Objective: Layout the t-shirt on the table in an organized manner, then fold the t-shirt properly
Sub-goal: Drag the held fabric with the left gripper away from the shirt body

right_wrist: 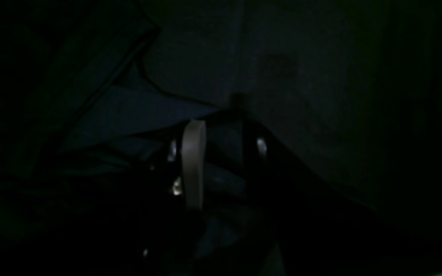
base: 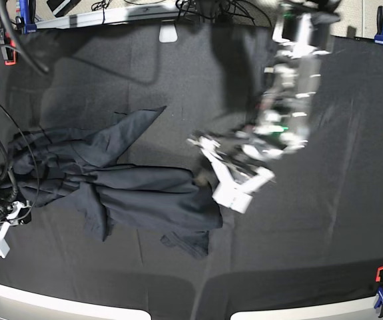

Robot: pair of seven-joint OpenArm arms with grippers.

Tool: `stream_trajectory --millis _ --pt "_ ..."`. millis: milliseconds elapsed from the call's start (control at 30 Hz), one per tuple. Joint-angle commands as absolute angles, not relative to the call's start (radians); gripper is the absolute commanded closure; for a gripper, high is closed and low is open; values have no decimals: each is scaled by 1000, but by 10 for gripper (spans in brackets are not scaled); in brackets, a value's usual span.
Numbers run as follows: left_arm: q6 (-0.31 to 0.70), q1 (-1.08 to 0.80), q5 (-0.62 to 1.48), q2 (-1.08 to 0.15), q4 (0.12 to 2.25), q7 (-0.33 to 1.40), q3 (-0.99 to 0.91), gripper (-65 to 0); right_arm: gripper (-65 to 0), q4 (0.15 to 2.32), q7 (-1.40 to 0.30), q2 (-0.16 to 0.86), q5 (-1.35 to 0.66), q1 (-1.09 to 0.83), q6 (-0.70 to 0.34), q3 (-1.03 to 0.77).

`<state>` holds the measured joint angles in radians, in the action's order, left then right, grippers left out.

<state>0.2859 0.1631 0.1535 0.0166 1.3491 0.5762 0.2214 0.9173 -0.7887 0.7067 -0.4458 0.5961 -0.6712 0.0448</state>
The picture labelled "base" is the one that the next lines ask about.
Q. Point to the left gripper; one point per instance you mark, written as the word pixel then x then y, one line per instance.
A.
pixel 250 149

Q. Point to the dark grey t-shirt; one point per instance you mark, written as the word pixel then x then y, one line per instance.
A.
pixel 79 169

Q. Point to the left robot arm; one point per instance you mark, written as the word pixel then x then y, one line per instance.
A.
pixel 302 34

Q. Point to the black table cloth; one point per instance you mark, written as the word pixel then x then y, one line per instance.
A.
pixel 312 236

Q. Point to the red black clamp left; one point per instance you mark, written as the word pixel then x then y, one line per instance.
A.
pixel 8 52

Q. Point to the blue bar clamp left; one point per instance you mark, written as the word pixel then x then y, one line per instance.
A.
pixel 25 16

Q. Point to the black box on floor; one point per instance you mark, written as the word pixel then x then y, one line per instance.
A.
pixel 60 8

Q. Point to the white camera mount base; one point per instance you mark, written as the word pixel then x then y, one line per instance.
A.
pixel 168 32

